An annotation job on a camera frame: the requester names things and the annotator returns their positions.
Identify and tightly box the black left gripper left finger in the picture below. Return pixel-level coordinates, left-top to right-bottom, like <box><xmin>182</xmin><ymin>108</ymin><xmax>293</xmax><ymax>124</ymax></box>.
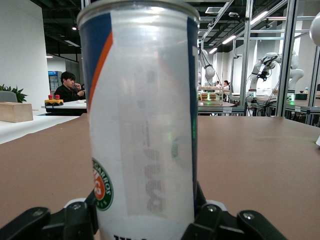
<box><xmin>0</xmin><ymin>189</ymin><xmax>101</xmax><ymax>240</ymax></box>

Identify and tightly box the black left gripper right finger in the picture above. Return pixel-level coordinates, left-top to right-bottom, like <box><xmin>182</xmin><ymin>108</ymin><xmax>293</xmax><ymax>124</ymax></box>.
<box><xmin>181</xmin><ymin>181</ymin><xmax>289</xmax><ymax>240</ymax></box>

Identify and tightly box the clear Wilson tennis ball can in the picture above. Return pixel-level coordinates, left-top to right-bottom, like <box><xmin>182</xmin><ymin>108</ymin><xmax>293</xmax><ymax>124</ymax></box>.
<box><xmin>76</xmin><ymin>0</ymin><xmax>201</xmax><ymax>240</ymax></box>

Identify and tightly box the brown table cover sheet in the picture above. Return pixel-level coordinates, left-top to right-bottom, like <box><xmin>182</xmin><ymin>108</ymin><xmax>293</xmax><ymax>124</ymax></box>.
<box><xmin>0</xmin><ymin>113</ymin><xmax>320</xmax><ymax>240</ymax></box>

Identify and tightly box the wooden block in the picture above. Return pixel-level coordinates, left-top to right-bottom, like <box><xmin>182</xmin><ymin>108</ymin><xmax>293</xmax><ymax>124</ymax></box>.
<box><xmin>0</xmin><ymin>101</ymin><xmax>34</xmax><ymax>123</ymax></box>

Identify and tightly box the white desk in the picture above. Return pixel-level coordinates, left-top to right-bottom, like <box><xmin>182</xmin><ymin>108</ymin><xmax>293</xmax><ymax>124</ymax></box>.
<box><xmin>41</xmin><ymin>99</ymin><xmax>88</xmax><ymax>116</ymax></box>

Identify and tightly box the yellow emergency stop box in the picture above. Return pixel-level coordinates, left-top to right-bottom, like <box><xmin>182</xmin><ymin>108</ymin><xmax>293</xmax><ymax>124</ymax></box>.
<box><xmin>44</xmin><ymin>94</ymin><xmax>65</xmax><ymax>107</ymax></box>

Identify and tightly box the clear box with breads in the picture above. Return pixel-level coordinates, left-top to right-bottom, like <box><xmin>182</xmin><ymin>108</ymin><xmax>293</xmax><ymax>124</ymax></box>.
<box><xmin>197</xmin><ymin>86</ymin><xmax>224</xmax><ymax>106</ymax></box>

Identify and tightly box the seated person black jacket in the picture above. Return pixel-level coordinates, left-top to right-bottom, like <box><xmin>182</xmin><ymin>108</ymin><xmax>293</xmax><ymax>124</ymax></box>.
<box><xmin>54</xmin><ymin>71</ymin><xmax>87</xmax><ymax>103</ymax></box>

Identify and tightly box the grey chair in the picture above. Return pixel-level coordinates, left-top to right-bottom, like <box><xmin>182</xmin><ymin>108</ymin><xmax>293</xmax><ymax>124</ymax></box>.
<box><xmin>0</xmin><ymin>90</ymin><xmax>18</xmax><ymax>103</ymax></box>

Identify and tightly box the green potted plant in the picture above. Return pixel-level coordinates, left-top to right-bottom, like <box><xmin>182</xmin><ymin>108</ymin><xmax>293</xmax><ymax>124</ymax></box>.
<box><xmin>0</xmin><ymin>84</ymin><xmax>28</xmax><ymax>104</ymax></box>

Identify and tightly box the glass door drinks fridge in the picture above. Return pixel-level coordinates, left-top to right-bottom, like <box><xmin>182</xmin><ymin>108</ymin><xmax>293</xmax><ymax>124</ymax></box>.
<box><xmin>47</xmin><ymin>70</ymin><xmax>63</xmax><ymax>92</ymax></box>

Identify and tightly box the dark bowl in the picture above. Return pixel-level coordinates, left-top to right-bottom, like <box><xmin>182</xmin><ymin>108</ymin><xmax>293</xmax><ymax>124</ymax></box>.
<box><xmin>294</xmin><ymin>87</ymin><xmax>310</xmax><ymax>101</ymax></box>

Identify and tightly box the aluminium cell frame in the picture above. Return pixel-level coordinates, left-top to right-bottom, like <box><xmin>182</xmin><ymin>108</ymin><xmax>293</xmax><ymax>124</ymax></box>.
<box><xmin>197</xmin><ymin>0</ymin><xmax>320</xmax><ymax>126</ymax></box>

